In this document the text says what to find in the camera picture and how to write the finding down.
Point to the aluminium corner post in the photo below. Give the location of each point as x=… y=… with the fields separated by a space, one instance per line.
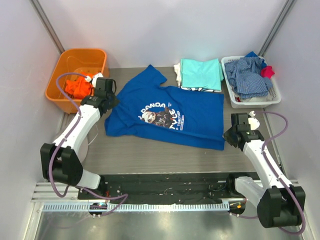
x=47 y=24
x=275 y=29

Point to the white plastic laundry basket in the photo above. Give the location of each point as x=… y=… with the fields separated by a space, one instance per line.
x=273 y=97

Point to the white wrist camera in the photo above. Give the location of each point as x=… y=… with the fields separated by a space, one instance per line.
x=94 y=78
x=253 y=121

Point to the right aluminium corner post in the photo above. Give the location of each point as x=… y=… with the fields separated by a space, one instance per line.
x=275 y=29

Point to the orange t shirt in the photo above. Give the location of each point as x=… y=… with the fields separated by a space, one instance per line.
x=81 y=87

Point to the blue t shirt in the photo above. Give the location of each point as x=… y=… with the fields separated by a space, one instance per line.
x=149 y=110

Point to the orange plastic tub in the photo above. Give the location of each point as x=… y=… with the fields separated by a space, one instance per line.
x=77 y=60

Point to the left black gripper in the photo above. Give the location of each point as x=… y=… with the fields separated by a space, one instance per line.
x=110 y=102

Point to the blue checkered shirt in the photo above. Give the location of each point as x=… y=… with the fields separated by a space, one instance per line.
x=244 y=75

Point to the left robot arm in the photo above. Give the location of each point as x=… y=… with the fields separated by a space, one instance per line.
x=59 y=160

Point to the red cloth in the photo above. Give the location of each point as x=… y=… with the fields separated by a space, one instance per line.
x=267 y=72

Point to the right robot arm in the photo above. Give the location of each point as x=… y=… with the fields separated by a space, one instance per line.
x=278 y=203

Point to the left aluminium corner post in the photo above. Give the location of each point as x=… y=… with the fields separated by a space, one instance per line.
x=47 y=24

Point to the blue cloth in basket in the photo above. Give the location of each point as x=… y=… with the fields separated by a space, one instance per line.
x=253 y=54

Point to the folded white printed t shirt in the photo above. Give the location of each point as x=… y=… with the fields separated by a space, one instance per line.
x=177 y=70

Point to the slotted white cable duct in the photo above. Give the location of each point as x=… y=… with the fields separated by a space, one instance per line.
x=94 y=207

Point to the folded teal t shirt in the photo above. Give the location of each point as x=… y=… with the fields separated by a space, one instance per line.
x=201 y=74

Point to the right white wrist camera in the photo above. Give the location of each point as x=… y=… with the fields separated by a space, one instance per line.
x=253 y=121

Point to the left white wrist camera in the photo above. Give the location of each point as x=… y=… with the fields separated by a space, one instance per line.
x=94 y=78

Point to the grey cap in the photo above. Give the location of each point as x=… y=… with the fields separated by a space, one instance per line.
x=83 y=150

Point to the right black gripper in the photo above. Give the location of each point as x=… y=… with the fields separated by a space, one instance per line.
x=230 y=138

